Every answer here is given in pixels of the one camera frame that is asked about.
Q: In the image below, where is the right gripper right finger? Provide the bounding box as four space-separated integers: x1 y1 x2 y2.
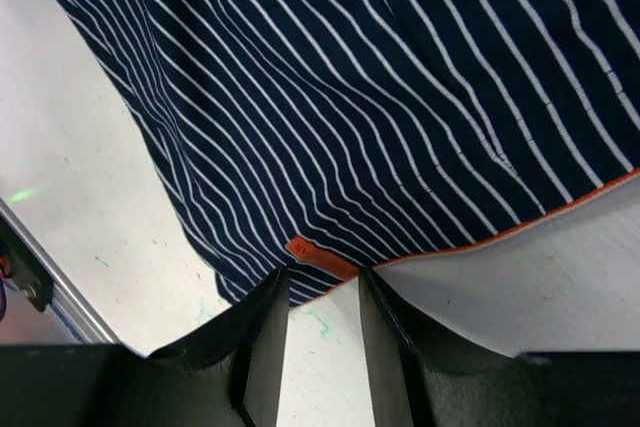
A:
359 269 639 426

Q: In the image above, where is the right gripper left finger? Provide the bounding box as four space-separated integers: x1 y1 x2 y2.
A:
1 270 289 426

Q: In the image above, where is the striped blue cloth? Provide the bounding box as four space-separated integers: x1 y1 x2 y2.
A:
56 0 639 306

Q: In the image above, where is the aluminium rail frame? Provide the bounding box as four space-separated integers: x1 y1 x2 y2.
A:
1 202 119 344

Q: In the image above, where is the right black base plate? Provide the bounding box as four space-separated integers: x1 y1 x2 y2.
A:
1 219 54 312

